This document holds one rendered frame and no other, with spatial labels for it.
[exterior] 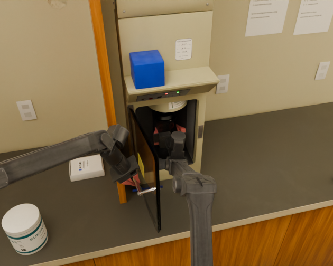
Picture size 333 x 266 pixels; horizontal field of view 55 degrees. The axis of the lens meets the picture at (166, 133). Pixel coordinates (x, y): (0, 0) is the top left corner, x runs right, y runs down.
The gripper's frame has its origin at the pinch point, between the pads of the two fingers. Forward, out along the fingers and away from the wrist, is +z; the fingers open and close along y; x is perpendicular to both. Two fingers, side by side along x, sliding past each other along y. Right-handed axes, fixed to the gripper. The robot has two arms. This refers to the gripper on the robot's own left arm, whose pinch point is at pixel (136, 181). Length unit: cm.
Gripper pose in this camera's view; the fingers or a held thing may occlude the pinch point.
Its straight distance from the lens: 117.0
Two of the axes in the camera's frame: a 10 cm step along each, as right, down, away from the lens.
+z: 4.0, 6.3, 6.6
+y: -8.6, 5.2, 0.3
